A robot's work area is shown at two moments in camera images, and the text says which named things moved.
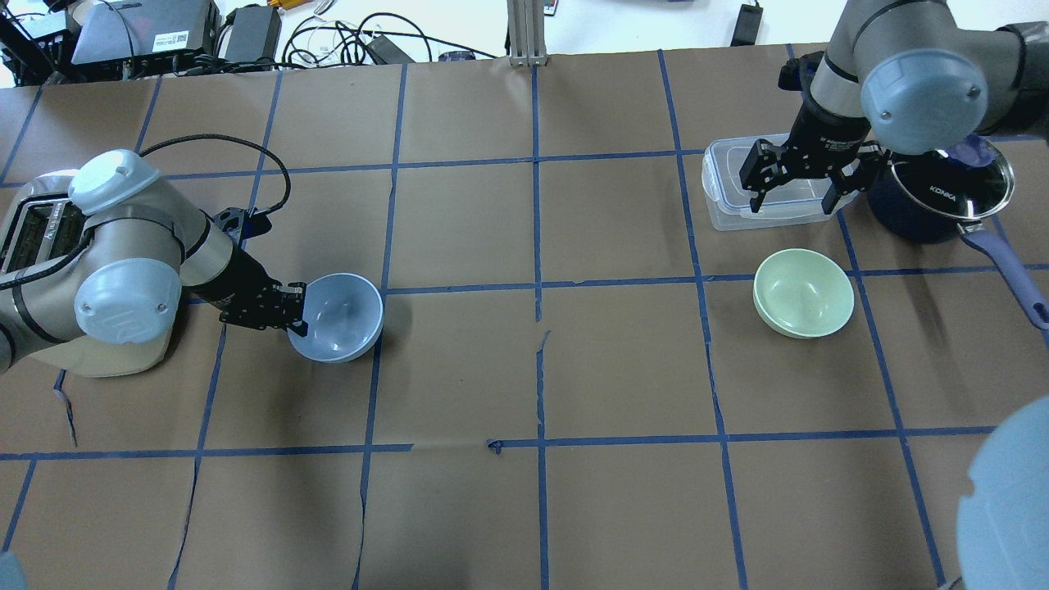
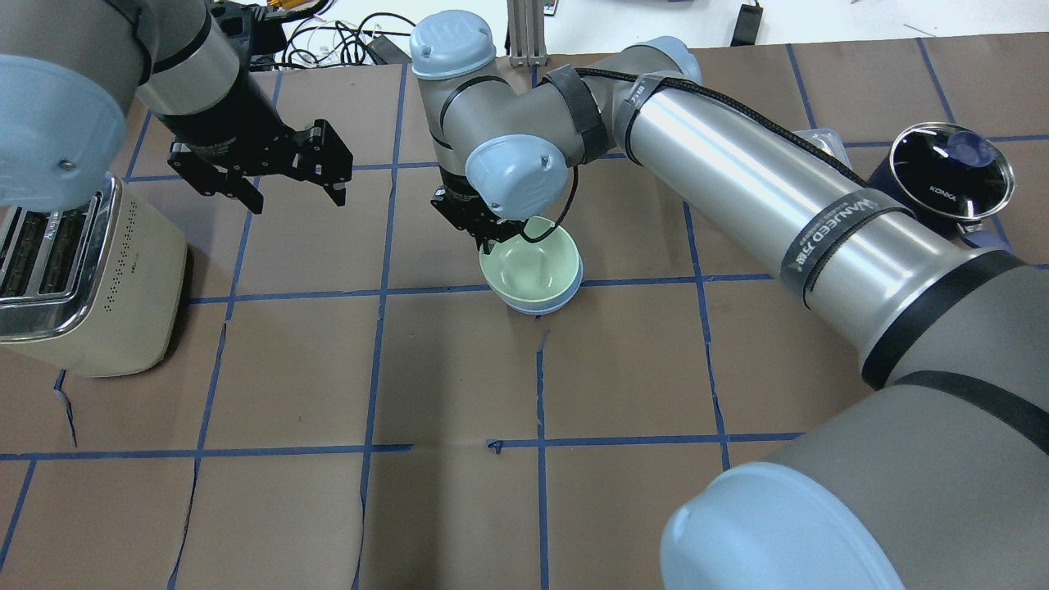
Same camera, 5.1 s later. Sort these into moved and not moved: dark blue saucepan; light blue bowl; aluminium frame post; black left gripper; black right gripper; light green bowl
Moved: black right gripper; light blue bowl; light green bowl; black left gripper
Not moved: aluminium frame post; dark blue saucepan
